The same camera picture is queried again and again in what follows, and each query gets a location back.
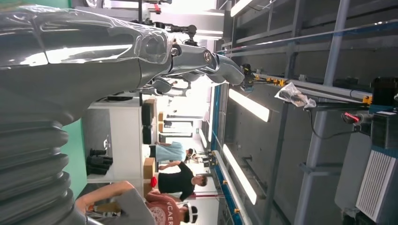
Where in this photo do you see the white air conditioner unit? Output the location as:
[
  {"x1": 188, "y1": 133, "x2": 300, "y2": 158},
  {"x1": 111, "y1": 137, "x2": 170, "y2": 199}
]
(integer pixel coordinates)
[{"x1": 355, "y1": 149, "x2": 398, "y2": 224}]

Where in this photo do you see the grey steel post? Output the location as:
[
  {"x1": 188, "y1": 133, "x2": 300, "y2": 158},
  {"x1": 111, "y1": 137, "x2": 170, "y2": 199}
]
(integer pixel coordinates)
[{"x1": 293, "y1": 0, "x2": 351, "y2": 225}]

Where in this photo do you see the white rail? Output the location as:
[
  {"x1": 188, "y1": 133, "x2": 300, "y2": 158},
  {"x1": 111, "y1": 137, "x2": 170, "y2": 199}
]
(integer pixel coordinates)
[{"x1": 255, "y1": 73, "x2": 374, "y2": 100}]

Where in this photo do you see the clear plastic bag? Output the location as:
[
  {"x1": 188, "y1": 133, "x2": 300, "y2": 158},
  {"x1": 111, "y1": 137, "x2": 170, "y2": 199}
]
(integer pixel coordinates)
[{"x1": 274, "y1": 82, "x2": 317, "y2": 109}]

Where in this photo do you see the white machine stand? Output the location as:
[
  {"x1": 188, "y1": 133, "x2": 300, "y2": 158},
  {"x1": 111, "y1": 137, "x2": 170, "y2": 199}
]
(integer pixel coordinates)
[{"x1": 82, "y1": 98, "x2": 144, "y2": 184}]

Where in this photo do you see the blue steel beam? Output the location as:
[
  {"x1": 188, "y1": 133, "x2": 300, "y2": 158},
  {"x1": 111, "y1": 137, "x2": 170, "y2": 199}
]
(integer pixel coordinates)
[{"x1": 210, "y1": 83, "x2": 249, "y2": 225}]

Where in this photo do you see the black yellow cable carrier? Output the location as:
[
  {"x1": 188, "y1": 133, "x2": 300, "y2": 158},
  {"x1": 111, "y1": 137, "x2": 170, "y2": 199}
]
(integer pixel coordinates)
[{"x1": 242, "y1": 63, "x2": 288, "y2": 92}]

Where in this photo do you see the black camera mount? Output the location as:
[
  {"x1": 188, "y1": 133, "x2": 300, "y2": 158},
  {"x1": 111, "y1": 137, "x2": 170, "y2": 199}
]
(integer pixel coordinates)
[{"x1": 155, "y1": 22, "x2": 199, "y2": 47}]

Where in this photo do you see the person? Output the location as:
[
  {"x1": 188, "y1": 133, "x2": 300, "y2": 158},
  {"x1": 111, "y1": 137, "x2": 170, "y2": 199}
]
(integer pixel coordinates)
[
  {"x1": 74, "y1": 181, "x2": 156, "y2": 225},
  {"x1": 149, "y1": 141, "x2": 196, "y2": 164},
  {"x1": 157, "y1": 161, "x2": 208, "y2": 202},
  {"x1": 144, "y1": 189, "x2": 199, "y2": 225}
]

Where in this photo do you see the black chair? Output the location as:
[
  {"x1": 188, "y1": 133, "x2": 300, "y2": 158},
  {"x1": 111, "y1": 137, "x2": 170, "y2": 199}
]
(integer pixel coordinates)
[
  {"x1": 142, "y1": 126, "x2": 153, "y2": 145},
  {"x1": 141, "y1": 102, "x2": 155, "y2": 127}
]

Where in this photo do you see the black hoist unit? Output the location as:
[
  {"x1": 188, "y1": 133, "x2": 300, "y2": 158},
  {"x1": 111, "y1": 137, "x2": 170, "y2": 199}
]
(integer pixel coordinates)
[{"x1": 370, "y1": 77, "x2": 398, "y2": 150}]

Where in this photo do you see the red handle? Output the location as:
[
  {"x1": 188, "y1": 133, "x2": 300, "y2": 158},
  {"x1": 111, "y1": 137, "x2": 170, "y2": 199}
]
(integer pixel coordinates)
[{"x1": 341, "y1": 112, "x2": 361, "y2": 124}]

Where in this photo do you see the black fixture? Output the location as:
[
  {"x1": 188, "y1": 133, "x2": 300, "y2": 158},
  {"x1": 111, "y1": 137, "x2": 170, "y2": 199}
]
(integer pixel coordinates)
[{"x1": 86, "y1": 148, "x2": 114, "y2": 176}]

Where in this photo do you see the ceiling light bar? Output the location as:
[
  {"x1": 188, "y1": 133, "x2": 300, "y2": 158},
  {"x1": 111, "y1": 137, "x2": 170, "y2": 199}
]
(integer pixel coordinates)
[{"x1": 230, "y1": 0, "x2": 255, "y2": 18}]

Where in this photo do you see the white pipe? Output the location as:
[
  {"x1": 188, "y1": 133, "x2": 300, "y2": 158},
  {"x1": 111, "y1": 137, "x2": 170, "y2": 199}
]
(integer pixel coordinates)
[{"x1": 214, "y1": 150, "x2": 253, "y2": 225}]

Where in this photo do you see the brown cardboard box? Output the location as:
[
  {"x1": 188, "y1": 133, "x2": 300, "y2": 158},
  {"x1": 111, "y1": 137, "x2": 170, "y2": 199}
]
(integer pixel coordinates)
[{"x1": 143, "y1": 157, "x2": 156, "y2": 180}]

